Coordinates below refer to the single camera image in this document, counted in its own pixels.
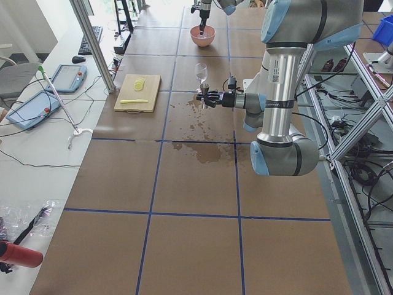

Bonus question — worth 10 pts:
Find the aluminium frame post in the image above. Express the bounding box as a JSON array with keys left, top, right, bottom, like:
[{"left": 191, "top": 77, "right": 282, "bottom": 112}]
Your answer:
[{"left": 69, "top": 0, "right": 116, "bottom": 93}]

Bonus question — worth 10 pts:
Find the red water bottle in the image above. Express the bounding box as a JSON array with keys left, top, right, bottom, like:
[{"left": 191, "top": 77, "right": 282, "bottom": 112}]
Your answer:
[{"left": 1, "top": 241, "right": 44, "bottom": 268}]

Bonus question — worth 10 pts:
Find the clear ice cubes pile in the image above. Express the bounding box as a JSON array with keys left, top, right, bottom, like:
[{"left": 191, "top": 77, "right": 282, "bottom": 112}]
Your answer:
[{"left": 195, "top": 33, "right": 212, "bottom": 39}]

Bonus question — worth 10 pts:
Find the blue teach pendant near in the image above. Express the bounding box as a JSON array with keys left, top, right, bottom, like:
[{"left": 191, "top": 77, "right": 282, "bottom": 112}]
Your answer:
[{"left": 6, "top": 90, "right": 60, "bottom": 130}]

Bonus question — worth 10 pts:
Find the blue teach pendant far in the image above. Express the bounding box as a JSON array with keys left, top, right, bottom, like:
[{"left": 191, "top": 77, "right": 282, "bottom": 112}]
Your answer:
[{"left": 50, "top": 65, "right": 87, "bottom": 93}]

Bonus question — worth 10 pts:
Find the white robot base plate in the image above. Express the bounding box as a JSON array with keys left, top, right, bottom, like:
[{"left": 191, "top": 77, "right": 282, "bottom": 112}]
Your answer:
[{"left": 243, "top": 79, "right": 255, "bottom": 93}]

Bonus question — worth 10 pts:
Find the pink bowl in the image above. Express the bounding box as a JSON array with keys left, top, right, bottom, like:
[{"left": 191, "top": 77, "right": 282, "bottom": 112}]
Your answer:
[{"left": 190, "top": 25, "right": 216, "bottom": 47}]

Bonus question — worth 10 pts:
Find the blue storage bin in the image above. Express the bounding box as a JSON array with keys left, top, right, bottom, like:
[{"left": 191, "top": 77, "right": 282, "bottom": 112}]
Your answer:
[{"left": 372, "top": 15, "right": 393, "bottom": 46}]

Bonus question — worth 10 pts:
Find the bamboo cutting board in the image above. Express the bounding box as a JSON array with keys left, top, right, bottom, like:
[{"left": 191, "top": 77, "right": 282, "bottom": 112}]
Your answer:
[{"left": 114, "top": 74, "right": 161, "bottom": 112}]

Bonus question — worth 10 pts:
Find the steel double jigger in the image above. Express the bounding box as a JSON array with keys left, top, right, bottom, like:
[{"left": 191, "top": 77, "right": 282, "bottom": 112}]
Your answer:
[{"left": 200, "top": 83, "right": 210, "bottom": 109}]

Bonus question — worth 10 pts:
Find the yellow plastic knife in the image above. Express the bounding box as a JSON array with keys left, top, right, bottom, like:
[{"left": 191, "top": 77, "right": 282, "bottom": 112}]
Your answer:
[{"left": 120, "top": 99, "right": 149, "bottom": 104}]

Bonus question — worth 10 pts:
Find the blue teach pendant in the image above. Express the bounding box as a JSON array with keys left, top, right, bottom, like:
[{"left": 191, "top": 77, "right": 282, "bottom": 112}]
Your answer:
[
  {"left": 6, "top": 90, "right": 60, "bottom": 130},
  {"left": 50, "top": 65, "right": 87, "bottom": 93}
]

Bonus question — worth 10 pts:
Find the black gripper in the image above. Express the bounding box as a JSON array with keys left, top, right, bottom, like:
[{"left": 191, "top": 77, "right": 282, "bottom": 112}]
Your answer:
[
  {"left": 198, "top": 0, "right": 212, "bottom": 35},
  {"left": 196, "top": 90, "right": 236, "bottom": 108}
]

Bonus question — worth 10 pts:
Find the grabber stick green tip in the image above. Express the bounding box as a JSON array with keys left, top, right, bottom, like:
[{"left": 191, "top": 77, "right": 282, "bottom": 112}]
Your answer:
[{"left": 37, "top": 65, "right": 93, "bottom": 149}]

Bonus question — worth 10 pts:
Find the black keyboard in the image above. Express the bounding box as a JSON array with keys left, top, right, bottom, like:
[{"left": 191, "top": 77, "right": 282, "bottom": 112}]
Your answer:
[{"left": 77, "top": 25, "right": 104, "bottom": 56}]

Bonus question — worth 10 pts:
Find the grey chair left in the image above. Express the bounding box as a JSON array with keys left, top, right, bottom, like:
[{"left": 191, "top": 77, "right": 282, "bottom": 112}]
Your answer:
[{"left": 1, "top": 63, "right": 41, "bottom": 100}]

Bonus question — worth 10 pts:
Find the clear wine glass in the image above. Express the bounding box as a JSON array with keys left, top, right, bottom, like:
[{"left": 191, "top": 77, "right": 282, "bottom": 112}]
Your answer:
[{"left": 195, "top": 63, "right": 208, "bottom": 94}]

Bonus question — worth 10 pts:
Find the clear plastic bag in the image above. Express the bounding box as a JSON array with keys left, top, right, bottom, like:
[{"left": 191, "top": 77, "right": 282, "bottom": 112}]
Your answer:
[{"left": 1, "top": 200, "right": 64, "bottom": 243}]

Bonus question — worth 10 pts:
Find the black computer mouse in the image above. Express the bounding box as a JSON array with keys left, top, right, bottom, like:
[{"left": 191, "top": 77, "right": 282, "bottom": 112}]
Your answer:
[{"left": 71, "top": 55, "right": 86, "bottom": 64}]

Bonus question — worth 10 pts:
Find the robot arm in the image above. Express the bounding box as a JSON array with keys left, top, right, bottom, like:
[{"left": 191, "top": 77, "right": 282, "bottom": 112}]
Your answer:
[
  {"left": 191, "top": 0, "right": 242, "bottom": 35},
  {"left": 196, "top": 1, "right": 364, "bottom": 176}
]

